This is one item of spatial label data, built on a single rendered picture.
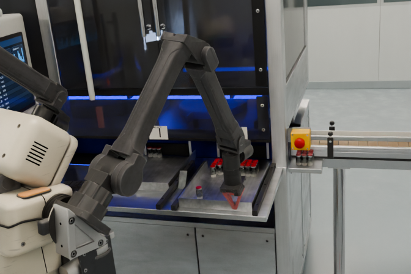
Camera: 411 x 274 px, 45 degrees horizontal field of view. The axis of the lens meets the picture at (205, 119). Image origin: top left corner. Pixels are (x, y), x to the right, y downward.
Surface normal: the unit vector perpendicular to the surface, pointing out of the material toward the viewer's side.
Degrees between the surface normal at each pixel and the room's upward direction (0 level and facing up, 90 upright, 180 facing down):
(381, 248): 0
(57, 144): 90
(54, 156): 90
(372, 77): 90
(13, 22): 90
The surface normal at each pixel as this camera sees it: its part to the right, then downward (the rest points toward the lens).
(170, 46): -0.40, -0.43
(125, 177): 0.83, 0.20
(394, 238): -0.08, -0.95
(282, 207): -0.28, 0.31
